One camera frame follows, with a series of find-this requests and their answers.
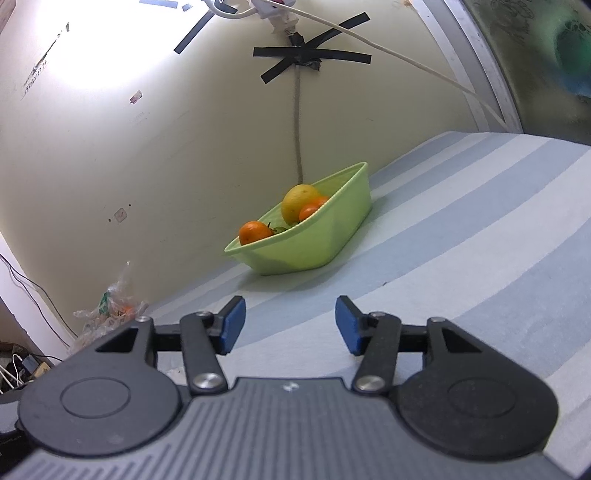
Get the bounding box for orange tangerine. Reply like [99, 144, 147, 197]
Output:
[298, 196, 329, 222]
[238, 221, 274, 245]

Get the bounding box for large yellow grapefruit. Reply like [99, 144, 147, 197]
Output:
[280, 184, 322, 225]

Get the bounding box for clear plastic snack bag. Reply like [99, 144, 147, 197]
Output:
[68, 261, 148, 355]

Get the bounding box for striped blue bed sheet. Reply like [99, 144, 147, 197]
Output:
[150, 132, 590, 475]

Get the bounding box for green plastic basin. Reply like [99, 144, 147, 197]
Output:
[224, 162, 372, 275]

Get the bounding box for black tape cross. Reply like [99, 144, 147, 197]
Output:
[252, 28, 372, 84]

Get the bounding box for black tape strip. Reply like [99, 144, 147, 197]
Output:
[174, 11, 213, 54]

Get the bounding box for white power strip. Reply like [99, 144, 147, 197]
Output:
[250, 0, 298, 36]

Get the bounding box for black cables by wall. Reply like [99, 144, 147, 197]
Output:
[0, 253, 80, 365]

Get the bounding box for small wall sticker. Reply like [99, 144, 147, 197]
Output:
[114, 208, 127, 223]

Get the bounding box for beige cable on wall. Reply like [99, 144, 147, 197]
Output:
[291, 68, 307, 186]

